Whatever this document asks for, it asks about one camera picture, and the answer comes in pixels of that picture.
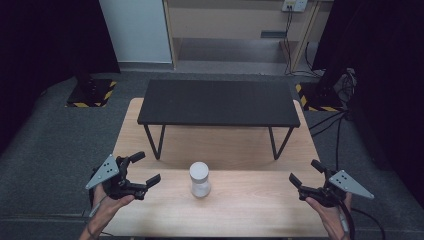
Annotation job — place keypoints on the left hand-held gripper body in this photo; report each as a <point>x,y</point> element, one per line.
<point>111,173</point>

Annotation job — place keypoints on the white power outlet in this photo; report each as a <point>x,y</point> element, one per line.
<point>295,5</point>

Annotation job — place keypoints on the black stand base striped tape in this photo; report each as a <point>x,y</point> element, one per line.
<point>87,93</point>
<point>318,98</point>

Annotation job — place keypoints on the person's left hand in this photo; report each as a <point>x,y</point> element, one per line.
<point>108,208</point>

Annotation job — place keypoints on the black shelf with metal legs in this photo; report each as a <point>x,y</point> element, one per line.
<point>218,101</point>

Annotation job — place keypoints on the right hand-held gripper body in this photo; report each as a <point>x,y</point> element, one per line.
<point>345,183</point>

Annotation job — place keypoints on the white panel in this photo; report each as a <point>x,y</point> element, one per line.
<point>136,31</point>

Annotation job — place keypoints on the black curtain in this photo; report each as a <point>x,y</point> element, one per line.
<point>383,83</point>
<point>40,53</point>

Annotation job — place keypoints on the white plastic bottle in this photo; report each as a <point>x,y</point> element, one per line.
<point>200,181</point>

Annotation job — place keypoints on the person's right hand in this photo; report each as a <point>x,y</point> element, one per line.
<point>331,221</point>

